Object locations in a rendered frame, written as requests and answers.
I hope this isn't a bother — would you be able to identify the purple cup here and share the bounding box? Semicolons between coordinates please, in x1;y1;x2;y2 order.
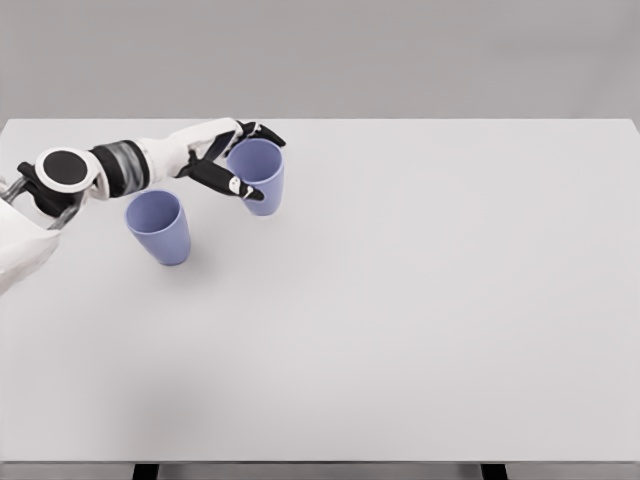
226;138;286;218
123;189;191;268

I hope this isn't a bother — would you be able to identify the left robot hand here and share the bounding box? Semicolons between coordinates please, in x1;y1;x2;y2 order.
171;117;288;202

